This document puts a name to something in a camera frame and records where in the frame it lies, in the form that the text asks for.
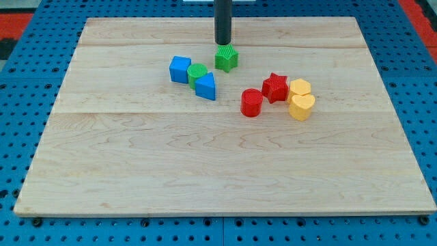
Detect green star block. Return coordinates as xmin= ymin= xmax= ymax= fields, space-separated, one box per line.
xmin=214 ymin=44 xmax=239 ymax=73

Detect red star block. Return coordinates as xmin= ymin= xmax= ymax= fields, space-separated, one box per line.
xmin=262 ymin=72 xmax=289 ymax=104

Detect blue triangle block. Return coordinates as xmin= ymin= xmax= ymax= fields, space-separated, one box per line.
xmin=195 ymin=72 xmax=216 ymax=100

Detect red cylinder block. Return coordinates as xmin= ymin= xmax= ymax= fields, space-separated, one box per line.
xmin=240 ymin=88 xmax=263 ymax=118

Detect green cylinder block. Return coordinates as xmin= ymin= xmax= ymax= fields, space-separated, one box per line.
xmin=187 ymin=63 xmax=208 ymax=90

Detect blue cube block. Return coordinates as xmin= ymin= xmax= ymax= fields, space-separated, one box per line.
xmin=169 ymin=56 xmax=192 ymax=83

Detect yellow heart block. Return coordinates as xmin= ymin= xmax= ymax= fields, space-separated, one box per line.
xmin=289 ymin=94 xmax=315 ymax=121

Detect yellow hexagon block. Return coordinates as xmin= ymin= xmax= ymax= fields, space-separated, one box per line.
xmin=287 ymin=79 xmax=311 ymax=104

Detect wooden board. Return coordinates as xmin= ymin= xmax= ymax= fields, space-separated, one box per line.
xmin=14 ymin=17 xmax=436 ymax=217

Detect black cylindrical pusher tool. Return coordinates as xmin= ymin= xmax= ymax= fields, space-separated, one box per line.
xmin=214 ymin=0 xmax=232 ymax=45

